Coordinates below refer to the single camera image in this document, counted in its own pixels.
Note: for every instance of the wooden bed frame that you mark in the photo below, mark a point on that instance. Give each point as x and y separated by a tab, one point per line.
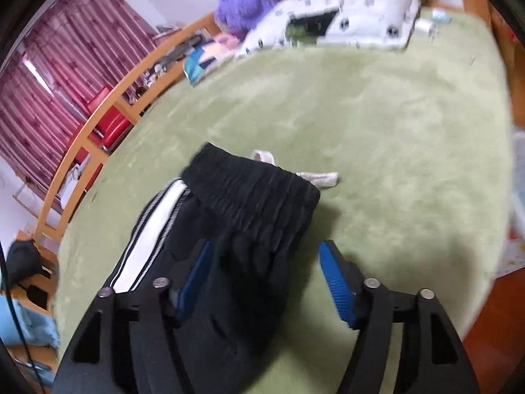
86	135

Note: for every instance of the black pants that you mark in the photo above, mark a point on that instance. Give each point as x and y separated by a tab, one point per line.
254	201

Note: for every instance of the red chair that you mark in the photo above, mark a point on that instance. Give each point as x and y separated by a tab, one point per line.
83	156
115	125

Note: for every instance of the green fleece blanket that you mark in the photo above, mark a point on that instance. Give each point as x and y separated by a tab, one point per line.
369	111

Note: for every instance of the white flower print pillow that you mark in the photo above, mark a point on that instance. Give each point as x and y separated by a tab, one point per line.
361	12

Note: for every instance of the pile of papers and boxes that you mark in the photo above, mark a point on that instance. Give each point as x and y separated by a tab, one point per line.
164	55

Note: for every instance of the black garment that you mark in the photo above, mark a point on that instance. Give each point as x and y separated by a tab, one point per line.
23	260

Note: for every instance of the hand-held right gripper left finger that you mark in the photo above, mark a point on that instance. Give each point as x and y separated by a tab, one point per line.
192	291

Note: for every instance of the small white bottle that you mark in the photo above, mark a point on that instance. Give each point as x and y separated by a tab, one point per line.
424	26

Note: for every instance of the red patterned curtain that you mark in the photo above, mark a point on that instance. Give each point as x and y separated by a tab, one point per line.
33	131
90	33

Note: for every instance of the light blue fleece blanket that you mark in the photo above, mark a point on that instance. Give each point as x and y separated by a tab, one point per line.
28	322

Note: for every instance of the purple plush toy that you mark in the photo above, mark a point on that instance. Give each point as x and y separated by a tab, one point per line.
242	2

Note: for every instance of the small pale blue bottle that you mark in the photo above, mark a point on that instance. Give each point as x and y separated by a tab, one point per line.
441	15

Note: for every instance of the geometric patterned pillow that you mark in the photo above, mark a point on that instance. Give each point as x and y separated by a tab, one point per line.
205	55

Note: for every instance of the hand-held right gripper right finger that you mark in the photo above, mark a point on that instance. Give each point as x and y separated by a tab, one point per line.
336	283

